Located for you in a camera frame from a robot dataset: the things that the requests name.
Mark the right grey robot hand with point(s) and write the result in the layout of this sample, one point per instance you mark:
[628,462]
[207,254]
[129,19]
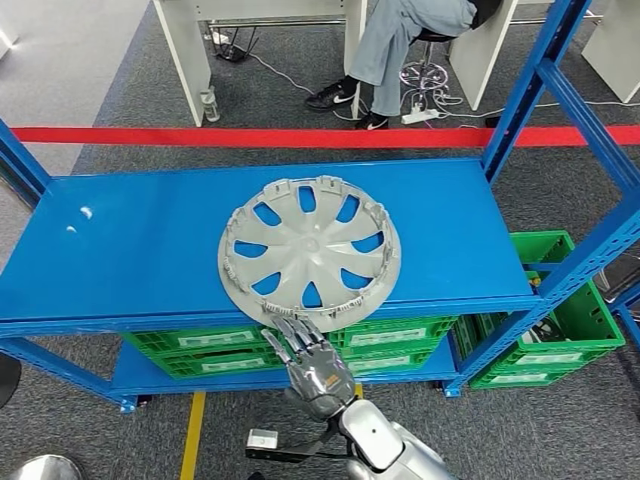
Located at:
[317,378]

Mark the grey plastic wheel hubcap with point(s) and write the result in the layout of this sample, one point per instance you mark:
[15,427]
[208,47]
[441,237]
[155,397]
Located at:
[310,255]

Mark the blue metal shelf rack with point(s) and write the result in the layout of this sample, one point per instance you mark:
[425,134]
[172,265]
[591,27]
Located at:
[150,252]
[631,329]

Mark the green plastic crate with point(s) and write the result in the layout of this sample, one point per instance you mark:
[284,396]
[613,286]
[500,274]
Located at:
[435,328]
[175,364]
[480,383]
[150,341]
[420,354]
[595,324]

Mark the red floor tape line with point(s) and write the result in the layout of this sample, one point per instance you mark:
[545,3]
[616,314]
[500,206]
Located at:
[250,137]

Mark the white power strip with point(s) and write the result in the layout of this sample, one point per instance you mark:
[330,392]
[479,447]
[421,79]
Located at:
[420,117]

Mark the clear plastic bottle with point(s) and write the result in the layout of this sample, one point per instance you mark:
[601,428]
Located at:
[210,106]

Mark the black power adapter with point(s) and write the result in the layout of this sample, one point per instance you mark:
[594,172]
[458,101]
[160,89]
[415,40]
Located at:
[492,123]

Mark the person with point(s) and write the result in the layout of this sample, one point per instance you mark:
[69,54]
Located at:
[395,40]

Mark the black stool with chrome base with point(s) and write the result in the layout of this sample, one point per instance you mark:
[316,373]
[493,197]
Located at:
[432,38]

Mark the white desk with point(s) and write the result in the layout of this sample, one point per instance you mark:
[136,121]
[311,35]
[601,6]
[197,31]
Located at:
[180,46]
[475,60]

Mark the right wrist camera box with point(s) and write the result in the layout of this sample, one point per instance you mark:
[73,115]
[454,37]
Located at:
[263,438]

